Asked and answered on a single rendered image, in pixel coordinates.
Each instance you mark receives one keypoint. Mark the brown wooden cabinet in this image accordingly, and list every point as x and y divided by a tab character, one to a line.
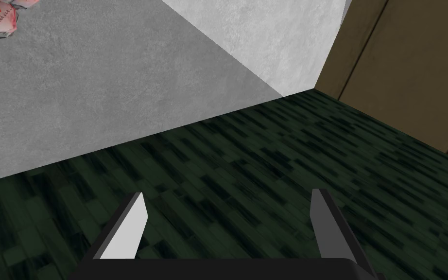
406	66

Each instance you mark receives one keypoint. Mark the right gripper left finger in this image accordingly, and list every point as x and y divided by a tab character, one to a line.
125	231

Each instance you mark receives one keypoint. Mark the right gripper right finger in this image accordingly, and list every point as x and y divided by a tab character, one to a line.
334	229

